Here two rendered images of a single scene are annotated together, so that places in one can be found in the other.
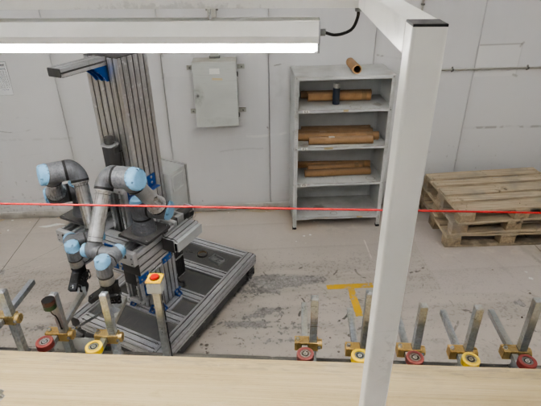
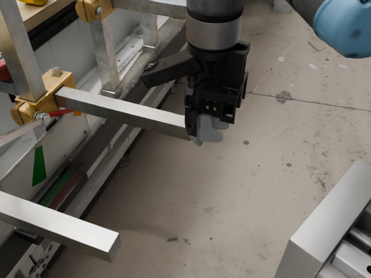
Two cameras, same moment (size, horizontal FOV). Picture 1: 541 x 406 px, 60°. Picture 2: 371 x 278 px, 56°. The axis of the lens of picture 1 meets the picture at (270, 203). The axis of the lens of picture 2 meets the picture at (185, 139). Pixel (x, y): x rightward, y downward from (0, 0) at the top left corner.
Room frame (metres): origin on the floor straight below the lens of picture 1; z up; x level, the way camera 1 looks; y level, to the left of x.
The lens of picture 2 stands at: (2.17, 0.62, 1.27)
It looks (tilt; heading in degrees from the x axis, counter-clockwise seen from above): 44 degrees down; 107
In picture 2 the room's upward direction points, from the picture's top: straight up
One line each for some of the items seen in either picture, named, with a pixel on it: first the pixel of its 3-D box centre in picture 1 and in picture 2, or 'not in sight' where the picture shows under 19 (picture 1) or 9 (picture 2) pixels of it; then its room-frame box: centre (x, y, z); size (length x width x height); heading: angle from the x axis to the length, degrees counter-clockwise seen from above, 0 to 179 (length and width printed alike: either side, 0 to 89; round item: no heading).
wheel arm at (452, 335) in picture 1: (454, 341); not in sight; (1.69, -0.91, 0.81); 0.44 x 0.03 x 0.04; 177
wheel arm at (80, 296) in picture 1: (64, 321); (88, 103); (1.83, 1.08, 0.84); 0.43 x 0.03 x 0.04; 177
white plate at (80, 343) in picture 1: (76, 344); (51, 153); (1.76, 1.02, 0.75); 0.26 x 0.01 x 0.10; 87
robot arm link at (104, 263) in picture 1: (104, 266); not in sight; (1.81, 0.81, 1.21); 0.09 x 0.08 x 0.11; 164
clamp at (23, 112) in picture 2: (60, 334); (43, 97); (1.73, 1.07, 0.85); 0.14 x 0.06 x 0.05; 87
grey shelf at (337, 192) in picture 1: (336, 149); not in sight; (4.27, -0.66, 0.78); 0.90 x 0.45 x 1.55; 93
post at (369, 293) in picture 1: (365, 329); not in sight; (1.65, -0.45, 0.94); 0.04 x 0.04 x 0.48; 87
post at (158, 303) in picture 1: (163, 325); not in sight; (1.71, 0.54, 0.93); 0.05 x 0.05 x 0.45; 87
